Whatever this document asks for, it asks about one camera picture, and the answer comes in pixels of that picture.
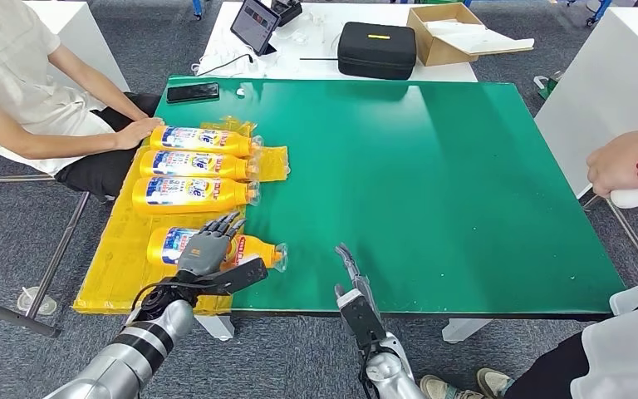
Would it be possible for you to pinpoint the person's hand with bead bracelet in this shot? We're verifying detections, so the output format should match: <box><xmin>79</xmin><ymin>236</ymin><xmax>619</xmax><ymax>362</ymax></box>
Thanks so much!
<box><xmin>586</xmin><ymin>130</ymin><xmax>638</xmax><ymax>200</ymax></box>

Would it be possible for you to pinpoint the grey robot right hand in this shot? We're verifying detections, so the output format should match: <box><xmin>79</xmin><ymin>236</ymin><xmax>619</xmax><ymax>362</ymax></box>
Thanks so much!
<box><xmin>334</xmin><ymin>243</ymin><xmax>381</xmax><ymax>319</ymax></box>

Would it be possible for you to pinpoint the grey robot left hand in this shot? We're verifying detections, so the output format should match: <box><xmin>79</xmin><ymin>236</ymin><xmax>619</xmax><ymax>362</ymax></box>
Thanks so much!
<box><xmin>176</xmin><ymin>211</ymin><xmax>248</xmax><ymax>278</ymax></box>

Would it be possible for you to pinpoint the person's right hand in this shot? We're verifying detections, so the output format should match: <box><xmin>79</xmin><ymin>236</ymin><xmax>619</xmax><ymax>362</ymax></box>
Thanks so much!
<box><xmin>115</xmin><ymin>116</ymin><xmax>164</xmax><ymax>150</ymax></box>

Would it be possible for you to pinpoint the white rounded handheld device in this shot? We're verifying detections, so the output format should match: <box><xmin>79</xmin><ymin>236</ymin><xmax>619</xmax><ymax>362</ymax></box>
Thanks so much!
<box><xmin>609</xmin><ymin>186</ymin><xmax>638</xmax><ymax>210</ymax></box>

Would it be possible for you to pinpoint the orange detergent bottle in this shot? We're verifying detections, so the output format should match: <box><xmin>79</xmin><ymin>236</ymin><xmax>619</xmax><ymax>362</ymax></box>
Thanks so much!
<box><xmin>149</xmin><ymin>125</ymin><xmax>264</xmax><ymax>160</ymax></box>
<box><xmin>146</xmin><ymin>226</ymin><xmax>289</xmax><ymax>273</ymax></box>
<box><xmin>139</xmin><ymin>149</ymin><xmax>262</xmax><ymax>182</ymax></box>
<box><xmin>131</xmin><ymin>175</ymin><xmax>262</xmax><ymax>216</ymax></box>

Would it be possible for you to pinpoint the black smartphone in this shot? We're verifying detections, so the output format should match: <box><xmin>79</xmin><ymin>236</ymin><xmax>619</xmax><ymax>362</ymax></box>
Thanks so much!
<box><xmin>165</xmin><ymin>81</ymin><xmax>221</xmax><ymax>105</ymax></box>

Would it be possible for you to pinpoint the white table with steel legs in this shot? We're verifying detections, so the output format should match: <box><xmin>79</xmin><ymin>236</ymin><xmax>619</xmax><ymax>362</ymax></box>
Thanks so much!
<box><xmin>533</xmin><ymin>6</ymin><xmax>638</xmax><ymax>279</ymax></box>

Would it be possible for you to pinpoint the yellow taped board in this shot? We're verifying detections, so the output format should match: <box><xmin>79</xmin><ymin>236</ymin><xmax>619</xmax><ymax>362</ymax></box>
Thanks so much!
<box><xmin>72</xmin><ymin>144</ymin><xmax>248</xmax><ymax>317</ymax></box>

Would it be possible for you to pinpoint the green floor stand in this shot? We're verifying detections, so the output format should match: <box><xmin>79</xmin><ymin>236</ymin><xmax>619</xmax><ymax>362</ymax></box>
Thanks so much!
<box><xmin>533</xmin><ymin>70</ymin><xmax>566</xmax><ymax>102</ymax></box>

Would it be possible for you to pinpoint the green-topped table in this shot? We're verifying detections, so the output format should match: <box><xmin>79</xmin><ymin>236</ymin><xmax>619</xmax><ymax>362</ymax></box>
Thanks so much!
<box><xmin>150</xmin><ymin>76</ymin><xmax>627</xmax><ymax>343</ymax></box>

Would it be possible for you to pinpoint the person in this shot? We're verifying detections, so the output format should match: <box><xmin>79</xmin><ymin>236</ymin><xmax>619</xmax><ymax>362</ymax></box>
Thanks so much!
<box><xmin>0</xmin><ymin>0</ymin><xmax>164</xmax><ymax>203</ymax></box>
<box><xmin>419</xmin><ymin>275</ymin><xmax>638</xmax><ymax>399</ymax></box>

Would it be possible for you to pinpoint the black tablet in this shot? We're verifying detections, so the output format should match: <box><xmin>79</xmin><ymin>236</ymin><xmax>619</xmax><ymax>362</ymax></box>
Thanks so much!
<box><xmin>229</xmin><ymin>0</ymin><xmax>282</xmax><ymax>57</ymax></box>

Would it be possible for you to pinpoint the clear round floor cup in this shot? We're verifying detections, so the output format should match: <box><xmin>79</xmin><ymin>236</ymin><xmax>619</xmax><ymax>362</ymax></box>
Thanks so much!
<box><xmin>17</xmin><ymin>286</ymin><xmax>59</xmax><ymax>318</ymax></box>

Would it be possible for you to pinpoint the white foam sheet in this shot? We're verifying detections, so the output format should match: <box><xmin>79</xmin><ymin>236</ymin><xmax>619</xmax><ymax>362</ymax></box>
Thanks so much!
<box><xmin>425</xmin><ymin>19</ymin><xmax>536</xmax><ymax>57</ymax></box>

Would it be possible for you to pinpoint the black device box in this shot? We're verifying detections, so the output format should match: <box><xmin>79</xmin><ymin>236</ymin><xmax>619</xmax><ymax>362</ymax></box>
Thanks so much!
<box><xmin>269</xmin><ymin>0</ymin><xmax>304</xmax><ymax>27</ymax></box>

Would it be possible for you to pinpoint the white desk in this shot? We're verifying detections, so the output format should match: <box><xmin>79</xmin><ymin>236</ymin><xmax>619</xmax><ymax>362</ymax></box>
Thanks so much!
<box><xmin>194</xmin><ymin>1</ymin><xmax>479</xmax><ymax>84</ymax></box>

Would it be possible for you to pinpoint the cardboard box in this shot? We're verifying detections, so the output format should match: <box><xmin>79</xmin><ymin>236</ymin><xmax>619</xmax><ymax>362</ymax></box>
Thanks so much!
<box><xmin>406</xmin><ymin>2</ymin><xmax>536</xmax><ymax>67</ymax></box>

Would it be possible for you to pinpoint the black zip case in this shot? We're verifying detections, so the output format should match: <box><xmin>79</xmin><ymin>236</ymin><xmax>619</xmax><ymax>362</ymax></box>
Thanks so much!
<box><xmin>336</xmin><ymin>22</ymin><xmax>418</xmax><ymax>81</ymax></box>

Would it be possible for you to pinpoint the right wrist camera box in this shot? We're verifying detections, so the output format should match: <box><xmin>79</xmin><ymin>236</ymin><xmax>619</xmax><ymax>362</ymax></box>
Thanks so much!
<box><xmin>336</xmin><ymin>288</ymin><xmax>388</xmax><ymax>350</ymax></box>

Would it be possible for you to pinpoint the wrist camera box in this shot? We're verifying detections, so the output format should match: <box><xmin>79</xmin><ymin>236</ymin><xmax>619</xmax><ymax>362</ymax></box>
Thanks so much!
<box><xmin>186</xmin><ymin>256</ymin><xmax>269</xmax><ymax>298</ymax></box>
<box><xmin>336</xmin><ymin>288</ymin><xmax>388</xmax><ymax>350</ymax></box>

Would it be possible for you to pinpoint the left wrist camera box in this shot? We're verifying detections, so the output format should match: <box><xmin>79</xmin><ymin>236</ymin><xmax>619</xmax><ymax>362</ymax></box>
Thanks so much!
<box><xmin>186</xmin><ymin>256</ymin><xmax>269</xmax><ymax>298</ymax></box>

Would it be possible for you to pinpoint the black cable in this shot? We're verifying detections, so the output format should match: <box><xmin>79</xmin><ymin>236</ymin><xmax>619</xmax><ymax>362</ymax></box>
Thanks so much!
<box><xmin>194</xmin><ymin>53</ymin><xmax>255</xmax><ymax>77</ymax></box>

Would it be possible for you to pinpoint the white table with metal frame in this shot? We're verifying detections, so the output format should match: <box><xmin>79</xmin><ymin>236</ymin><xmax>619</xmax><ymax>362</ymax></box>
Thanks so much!
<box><xmin>0</xmin><ymin>0</ymin><xmax>132</xmax><ymax>338</ymax></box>

